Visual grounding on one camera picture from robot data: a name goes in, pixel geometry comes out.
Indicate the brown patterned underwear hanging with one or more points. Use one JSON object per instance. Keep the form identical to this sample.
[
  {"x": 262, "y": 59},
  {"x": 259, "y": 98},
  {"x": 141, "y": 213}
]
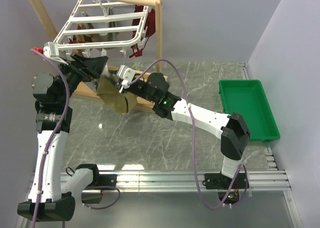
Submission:
[{"x": 80, "y": 38}]

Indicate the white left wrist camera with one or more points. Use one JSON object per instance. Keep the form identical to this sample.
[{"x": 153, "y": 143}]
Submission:
[{"x": 50, "y": 51}]

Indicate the dark red underwear hanging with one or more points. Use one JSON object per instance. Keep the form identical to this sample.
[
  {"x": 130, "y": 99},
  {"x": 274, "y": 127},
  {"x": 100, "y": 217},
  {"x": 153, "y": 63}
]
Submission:
[{"x": 148, "y": 30}]

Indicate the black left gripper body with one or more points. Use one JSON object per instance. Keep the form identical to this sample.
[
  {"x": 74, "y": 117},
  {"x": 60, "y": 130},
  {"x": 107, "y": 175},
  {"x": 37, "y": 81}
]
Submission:
[{"x": 85, "y": 74}]

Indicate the aluminium mounting rail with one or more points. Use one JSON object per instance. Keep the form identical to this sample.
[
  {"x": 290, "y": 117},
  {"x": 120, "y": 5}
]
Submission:
[{"x": 96, "y": 198}]

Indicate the wooden drying rack frame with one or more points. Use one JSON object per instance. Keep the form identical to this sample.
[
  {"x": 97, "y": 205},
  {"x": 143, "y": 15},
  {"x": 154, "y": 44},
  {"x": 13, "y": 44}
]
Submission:
[{"x": 48, "y": 25}]

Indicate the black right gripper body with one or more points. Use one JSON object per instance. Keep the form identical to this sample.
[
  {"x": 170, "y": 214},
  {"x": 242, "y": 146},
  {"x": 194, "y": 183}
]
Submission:
[{"x": 139, "y": 89}]

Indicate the green plastic bin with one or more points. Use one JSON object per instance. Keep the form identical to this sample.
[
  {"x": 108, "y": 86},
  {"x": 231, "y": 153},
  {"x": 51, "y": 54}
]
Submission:
[{"x": 248, "y": 98}]

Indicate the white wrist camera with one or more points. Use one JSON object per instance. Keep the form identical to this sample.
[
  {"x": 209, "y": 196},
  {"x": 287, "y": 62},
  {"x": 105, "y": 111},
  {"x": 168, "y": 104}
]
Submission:
[
  {"x": 50, "y": 51},
  {"x": 125, "y": 74}
]

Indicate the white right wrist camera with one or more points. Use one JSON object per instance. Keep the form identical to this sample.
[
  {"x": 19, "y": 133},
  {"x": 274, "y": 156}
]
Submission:
[{"x": 125, "y": 74}]

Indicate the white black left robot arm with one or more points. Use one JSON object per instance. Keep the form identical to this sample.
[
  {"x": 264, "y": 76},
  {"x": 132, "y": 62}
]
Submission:
[{"x": 50, "y": 138}]

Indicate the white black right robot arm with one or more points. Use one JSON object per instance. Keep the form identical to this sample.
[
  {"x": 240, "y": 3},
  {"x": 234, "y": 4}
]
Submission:
[{"x": 231, "y": 129}]

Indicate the grey underwear hanging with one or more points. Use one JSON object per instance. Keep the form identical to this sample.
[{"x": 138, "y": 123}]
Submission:
[{"x": 105, "y": 36}]

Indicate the white plastic clip hanger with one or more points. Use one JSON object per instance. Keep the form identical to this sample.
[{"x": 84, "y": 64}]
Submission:
[{"x": 102, "y": 11}]

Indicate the tan underwear with white waistband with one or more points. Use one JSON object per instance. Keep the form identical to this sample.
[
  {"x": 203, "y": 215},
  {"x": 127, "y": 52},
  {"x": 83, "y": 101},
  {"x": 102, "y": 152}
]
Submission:
[{"x": 121, "y": 103}]

